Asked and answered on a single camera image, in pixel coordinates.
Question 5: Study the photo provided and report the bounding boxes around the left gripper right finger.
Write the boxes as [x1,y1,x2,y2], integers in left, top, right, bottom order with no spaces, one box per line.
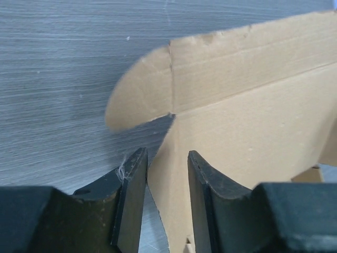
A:
[187,151,336,252]

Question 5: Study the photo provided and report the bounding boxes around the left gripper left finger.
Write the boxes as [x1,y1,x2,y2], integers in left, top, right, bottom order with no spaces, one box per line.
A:
[1,148,148,252]

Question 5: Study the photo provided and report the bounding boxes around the cardboard box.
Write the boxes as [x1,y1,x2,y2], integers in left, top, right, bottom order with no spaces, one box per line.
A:
[105,11,336,252]

